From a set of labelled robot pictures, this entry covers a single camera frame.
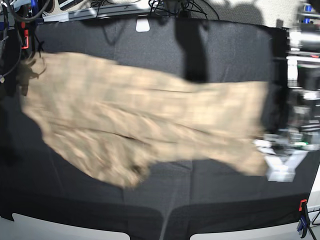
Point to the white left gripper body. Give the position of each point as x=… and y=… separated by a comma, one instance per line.
x=281, y=159

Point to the orange clamp left rear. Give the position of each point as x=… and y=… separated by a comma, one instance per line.
x=24, y=36

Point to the blue clamp rear left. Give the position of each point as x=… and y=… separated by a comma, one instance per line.
x=37, y=9

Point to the orange blue clamp front right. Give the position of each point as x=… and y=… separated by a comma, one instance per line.
x=304, y=220

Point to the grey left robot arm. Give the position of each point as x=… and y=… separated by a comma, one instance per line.
x=302, y=130

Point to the camouflage t-shirt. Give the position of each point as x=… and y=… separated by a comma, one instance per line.
x=113, y=122

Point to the black table cloth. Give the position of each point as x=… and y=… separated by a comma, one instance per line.
x=179, y=199

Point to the white tag on cloth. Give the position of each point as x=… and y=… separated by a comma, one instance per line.
x=142, y=25

